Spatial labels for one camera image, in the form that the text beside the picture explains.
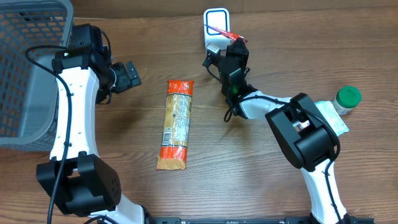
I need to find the red snack stick packet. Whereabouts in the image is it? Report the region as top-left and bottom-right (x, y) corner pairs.
(205, 24), (248, 44)

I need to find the teal wet wipes pack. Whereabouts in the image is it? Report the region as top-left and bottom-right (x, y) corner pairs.
(315, 101), (349, 136)

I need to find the grey plastic mesh basket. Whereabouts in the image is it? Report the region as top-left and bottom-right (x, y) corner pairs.
(1, 0), (73, 151)

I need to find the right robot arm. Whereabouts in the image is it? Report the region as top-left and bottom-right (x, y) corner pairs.
(203, 37), (354, 223)

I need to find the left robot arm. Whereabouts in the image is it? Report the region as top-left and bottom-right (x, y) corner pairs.
(33, 41), (153, 223)

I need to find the green lid spice jar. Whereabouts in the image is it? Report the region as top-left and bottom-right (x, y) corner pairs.
(332, 86), (362, 115)

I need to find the white barcode scanner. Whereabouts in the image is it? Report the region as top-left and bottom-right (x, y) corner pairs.
(203, 7), (231, 50)

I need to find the long orange pasta packet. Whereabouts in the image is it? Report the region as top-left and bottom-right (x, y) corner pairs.
(157, 80), (194, 170)

